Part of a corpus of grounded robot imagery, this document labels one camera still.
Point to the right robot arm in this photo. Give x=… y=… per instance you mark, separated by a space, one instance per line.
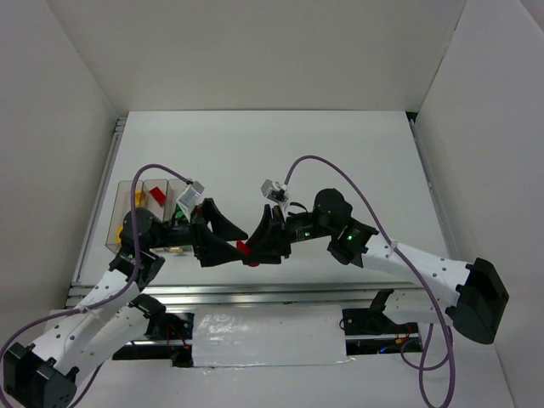
x=470 y=297

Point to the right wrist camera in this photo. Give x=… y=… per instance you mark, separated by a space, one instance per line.
x=276 y=192

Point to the aluminium frame rail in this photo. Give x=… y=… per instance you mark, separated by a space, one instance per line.
x=369 y=156

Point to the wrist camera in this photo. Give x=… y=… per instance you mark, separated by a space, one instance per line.
x=189 y=197
x=276 y=192

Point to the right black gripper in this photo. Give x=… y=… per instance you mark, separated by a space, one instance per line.
x=280 y=232

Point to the clear container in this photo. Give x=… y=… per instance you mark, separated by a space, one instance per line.
x=174 y=189
x=121 y=207
x=151 y=204

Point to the clear container right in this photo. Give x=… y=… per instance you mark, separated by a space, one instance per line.
x=174 y=189

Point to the clear container left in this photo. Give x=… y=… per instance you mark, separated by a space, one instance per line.
x=121 y=207

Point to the green printed lego brick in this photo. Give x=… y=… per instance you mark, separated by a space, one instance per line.
x=179 y=214

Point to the white taped panel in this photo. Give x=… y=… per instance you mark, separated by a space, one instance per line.
x=268 y=336

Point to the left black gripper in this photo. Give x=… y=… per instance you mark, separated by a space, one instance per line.
x=196 y=235

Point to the yellow lego brick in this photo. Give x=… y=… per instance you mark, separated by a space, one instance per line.
x=120 y=233

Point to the green yellow striped lego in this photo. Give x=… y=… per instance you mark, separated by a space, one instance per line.
x=139 y=198

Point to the clear container middle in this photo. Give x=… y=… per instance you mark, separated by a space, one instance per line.
x=151 y=204

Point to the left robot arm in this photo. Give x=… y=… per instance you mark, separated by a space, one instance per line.
x=48 y=371

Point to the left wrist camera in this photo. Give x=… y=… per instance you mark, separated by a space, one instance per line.
x=189 y=197

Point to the red lego brick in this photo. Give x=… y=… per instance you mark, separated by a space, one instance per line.
x=246 y=250

